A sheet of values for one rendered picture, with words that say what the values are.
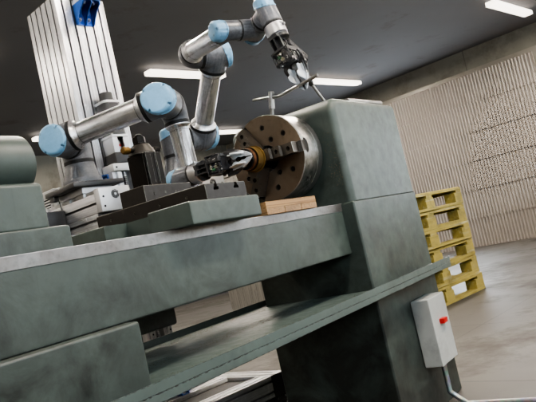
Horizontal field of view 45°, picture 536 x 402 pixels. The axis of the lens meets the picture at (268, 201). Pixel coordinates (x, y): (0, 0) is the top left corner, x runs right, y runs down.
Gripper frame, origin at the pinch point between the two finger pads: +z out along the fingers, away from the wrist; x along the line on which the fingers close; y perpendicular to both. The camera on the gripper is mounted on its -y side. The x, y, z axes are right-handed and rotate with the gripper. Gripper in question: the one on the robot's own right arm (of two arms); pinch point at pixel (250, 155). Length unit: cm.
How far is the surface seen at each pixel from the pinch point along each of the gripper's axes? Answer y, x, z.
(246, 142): -8.9, 6.6, -6.4
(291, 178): -15.1, -9.6, 4.5
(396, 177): -74, -15, 17
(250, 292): -418, -79, -340
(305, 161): -15.6, -5.4, 11.5
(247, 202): 34.8, -17.9, 20.5
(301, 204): -1.4, -20.3, 14.8
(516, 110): -853, 83, -107
